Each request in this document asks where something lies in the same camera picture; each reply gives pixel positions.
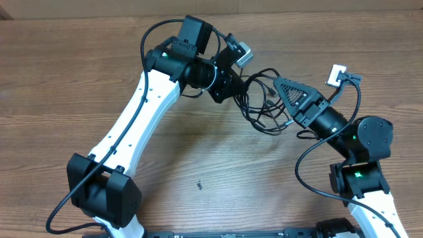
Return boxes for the black USB cable bundle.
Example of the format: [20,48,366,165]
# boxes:
[233,67,295,136]

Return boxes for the small black debris piece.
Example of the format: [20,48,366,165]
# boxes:
[196,180,203,190]

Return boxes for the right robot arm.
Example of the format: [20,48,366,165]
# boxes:
[274,73,407,237]

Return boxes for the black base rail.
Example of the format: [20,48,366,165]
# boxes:
[82,218,364,238]

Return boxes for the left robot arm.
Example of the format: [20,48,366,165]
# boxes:
[67,16,252,237]

